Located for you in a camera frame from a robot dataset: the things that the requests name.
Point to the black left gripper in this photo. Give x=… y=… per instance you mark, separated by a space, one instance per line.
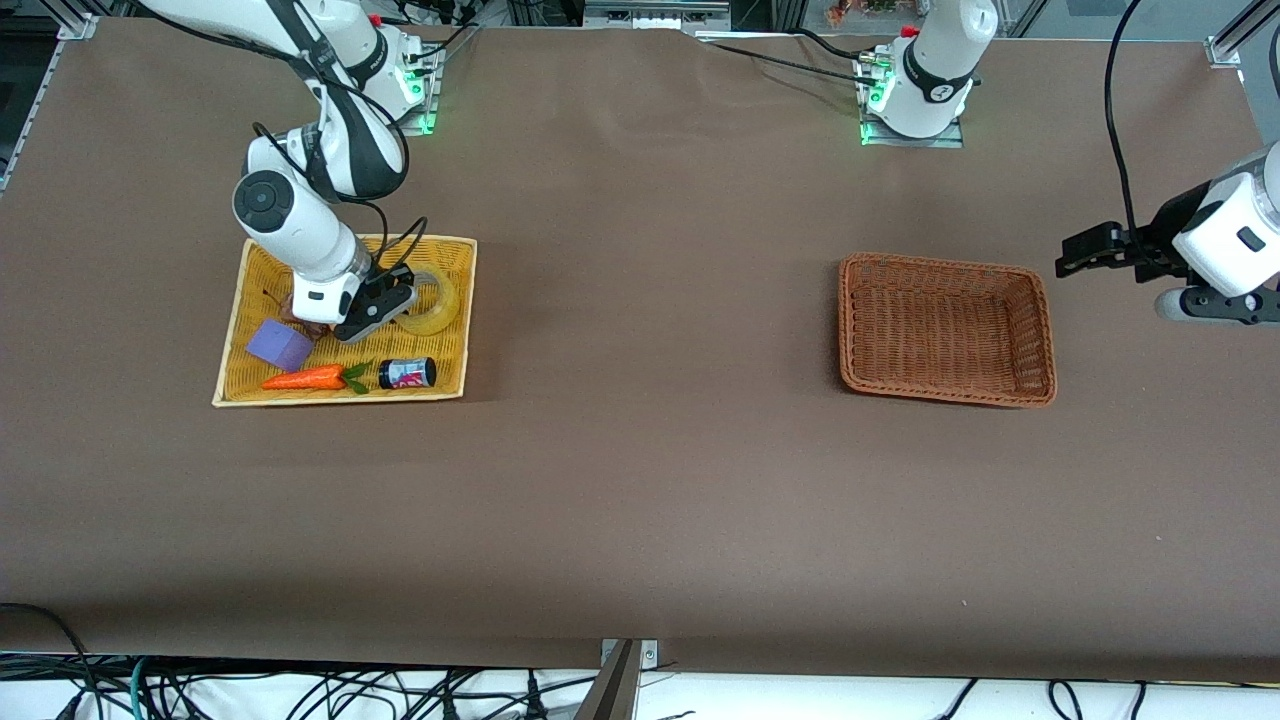
x=1152 y=247

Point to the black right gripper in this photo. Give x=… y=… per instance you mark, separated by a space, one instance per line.
x=383 y=283

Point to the yellow tape roll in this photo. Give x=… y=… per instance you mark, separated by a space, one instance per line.
x=445 y=300

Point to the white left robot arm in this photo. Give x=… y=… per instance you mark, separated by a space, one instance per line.
x=935 y=70

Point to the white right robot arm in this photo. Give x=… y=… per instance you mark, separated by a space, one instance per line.
x=290 y=215

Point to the small jar with black lid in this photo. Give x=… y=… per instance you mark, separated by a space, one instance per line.
x=408 y=374

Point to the brown root toy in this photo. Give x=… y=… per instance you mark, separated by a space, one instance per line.
x=288 y=308

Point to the yellow wicker basket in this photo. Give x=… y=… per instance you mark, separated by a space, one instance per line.
x=440 y=370

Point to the purple foam cube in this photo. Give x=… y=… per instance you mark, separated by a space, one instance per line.
x=280 y=345

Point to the orange toy carrot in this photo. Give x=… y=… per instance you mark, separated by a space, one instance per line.
x=305 y=379

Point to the brown wicker basket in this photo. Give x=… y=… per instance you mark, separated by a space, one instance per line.
x=945 y=325

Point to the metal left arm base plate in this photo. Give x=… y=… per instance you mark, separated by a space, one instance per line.
x=950 y=135

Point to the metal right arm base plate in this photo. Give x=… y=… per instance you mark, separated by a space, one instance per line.
x=425 y=100

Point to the aluminium frame rail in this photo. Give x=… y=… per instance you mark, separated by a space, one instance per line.
x=1225 y=50
x=75 y=22

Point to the grey metal equipment frame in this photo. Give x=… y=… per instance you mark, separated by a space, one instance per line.
x=650 y=12

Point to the metal table edge bracket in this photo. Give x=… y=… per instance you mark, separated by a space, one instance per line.
x=612 y=690

